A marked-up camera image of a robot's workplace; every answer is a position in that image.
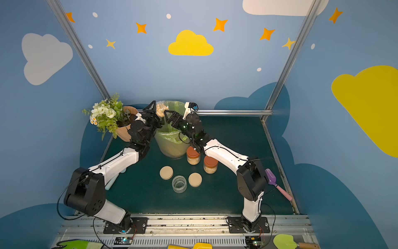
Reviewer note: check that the green plastic bin liner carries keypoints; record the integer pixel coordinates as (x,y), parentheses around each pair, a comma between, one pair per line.
(169,133)

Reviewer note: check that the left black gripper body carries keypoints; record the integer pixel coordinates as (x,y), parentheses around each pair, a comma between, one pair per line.
(150,115)

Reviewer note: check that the left controller board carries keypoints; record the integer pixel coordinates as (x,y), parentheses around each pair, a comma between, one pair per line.
(123,241)

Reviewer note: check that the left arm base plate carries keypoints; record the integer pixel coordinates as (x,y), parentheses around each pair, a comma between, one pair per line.
(136,224)

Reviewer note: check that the beige-lid oatmeal jar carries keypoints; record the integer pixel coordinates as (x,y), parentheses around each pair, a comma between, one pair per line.
(179,184)
(160,108)

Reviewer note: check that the controller board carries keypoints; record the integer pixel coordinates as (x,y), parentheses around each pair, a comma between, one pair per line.
(253,243)
(123,241)

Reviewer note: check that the green tool front left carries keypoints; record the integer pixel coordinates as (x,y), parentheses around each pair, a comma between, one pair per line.
(78,244)

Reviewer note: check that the right controller board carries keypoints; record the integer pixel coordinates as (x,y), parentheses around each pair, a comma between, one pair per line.
(253,243)

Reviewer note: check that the beige jar lid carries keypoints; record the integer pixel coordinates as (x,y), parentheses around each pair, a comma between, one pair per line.
(166,172)
(195,179)

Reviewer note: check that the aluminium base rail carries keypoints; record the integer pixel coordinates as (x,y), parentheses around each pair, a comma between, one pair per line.
(186,230)

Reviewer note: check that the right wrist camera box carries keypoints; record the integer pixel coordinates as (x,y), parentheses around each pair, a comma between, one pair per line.
(190,108)

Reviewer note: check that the mesh waste bin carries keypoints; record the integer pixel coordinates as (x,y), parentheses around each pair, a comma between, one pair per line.
(170,149)

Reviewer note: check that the artificial white flower plant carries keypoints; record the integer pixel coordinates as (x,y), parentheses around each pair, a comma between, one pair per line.
(106,114)

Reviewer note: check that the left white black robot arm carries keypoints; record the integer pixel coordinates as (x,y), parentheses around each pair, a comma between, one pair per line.
(86,192)

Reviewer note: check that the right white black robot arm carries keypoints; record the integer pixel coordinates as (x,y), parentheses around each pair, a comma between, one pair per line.
(250,173)

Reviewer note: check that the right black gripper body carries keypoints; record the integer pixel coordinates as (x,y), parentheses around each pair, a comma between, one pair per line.
(180,120)

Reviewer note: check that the brown-lid oatmeal jar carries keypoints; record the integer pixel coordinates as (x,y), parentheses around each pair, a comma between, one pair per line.
(210,165)
(193,157)

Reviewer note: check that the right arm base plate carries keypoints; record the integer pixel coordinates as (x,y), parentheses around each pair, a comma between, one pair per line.
(241,225)

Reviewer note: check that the green spatula wooden handle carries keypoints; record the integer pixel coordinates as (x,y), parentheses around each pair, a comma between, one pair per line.
(286,241)

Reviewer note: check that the light blue spatula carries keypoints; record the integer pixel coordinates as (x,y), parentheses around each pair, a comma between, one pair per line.
(112,181)

